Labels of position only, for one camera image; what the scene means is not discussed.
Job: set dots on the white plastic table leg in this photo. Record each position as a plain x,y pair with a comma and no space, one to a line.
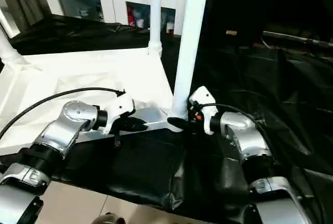
7,49
155,13
190,39

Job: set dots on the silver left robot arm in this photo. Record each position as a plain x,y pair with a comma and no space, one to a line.
62,127

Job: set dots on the white plastic table top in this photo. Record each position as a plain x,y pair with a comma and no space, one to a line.
78,73

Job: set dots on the grey curtain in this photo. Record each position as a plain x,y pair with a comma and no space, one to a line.
23,0

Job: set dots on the dark metal rod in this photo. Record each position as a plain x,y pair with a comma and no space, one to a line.
294,39

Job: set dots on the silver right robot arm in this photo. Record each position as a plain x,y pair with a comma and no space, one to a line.
249,135

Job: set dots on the dark left robot foot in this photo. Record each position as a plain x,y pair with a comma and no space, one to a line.
110,218

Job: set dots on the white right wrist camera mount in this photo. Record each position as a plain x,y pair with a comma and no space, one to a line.
205,96

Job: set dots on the black mat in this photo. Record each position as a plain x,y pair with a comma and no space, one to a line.
273,91

